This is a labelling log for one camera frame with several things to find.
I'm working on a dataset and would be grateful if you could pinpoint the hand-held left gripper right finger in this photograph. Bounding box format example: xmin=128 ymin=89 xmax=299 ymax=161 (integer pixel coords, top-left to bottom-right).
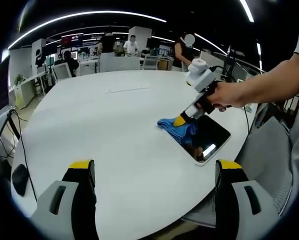
xmin=214 ymin=159 xmax=283 ymax=240

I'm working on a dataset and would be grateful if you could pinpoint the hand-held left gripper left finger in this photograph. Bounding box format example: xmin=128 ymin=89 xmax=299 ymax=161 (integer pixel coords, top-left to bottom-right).
xmin=30 ymin=158 xmax=100 ymax=240

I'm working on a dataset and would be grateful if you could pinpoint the blue cleaning cloth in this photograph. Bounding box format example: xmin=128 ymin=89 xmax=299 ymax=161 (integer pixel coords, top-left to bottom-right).
xmin=156 ymin=116 xmax=199 ymax=145

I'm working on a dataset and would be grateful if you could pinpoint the tablet with black screen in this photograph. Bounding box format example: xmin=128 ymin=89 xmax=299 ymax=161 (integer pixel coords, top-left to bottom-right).
xmin=163 ymin=113 xmax=232 ymax=168

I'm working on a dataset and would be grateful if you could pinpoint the person's right hand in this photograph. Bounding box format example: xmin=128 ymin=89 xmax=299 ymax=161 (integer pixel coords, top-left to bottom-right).
xmin=209 ymin=80 xmax=243 ymax=113

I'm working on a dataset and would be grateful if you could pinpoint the black tripod stand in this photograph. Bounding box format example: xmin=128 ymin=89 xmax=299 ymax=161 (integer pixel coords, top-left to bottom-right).
xmin=225 ymin=44 xmax=241 ymax=81

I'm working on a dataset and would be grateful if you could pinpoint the black computer mouse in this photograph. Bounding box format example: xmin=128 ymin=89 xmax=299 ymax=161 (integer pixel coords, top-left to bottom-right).
xmin=11 ymin=163 xmax=31 ymax=198

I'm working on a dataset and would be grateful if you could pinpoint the white flat strip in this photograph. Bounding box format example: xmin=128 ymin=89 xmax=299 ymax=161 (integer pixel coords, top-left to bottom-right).
xmin=104 ymin=84 xmax=151 ymax=95

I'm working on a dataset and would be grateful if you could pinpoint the white partition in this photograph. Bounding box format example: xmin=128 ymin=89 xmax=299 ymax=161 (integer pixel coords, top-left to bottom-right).
xmin=98 ymin=52 xmax=141 ymax=74

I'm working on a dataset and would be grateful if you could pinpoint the white side desk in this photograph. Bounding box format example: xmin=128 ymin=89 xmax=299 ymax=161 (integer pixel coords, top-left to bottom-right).
xmin=8 ymin=74 xmax=48 ymax=109

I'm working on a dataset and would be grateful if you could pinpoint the green potted plant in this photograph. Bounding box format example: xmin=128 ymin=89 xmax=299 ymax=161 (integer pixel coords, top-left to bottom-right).
xmin=13 ymin=73 xmax=27 ymax=86

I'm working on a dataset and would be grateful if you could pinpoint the black cable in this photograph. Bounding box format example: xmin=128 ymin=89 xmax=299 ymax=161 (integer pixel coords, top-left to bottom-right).
xmin=242 ymin=106 xmax=256 ymax=135
xmin=0 ymin=108 xmax=38 ymax=201

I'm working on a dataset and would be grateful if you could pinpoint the wall screen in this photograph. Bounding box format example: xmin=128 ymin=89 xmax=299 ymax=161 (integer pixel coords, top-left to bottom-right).
xmin=61 ymin=34 xmax=85 ymax=48

